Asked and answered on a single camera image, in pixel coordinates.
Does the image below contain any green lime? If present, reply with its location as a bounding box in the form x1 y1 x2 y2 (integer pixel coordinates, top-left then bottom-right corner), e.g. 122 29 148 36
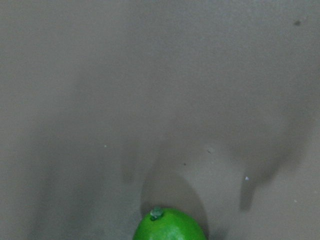
132 206 207 240

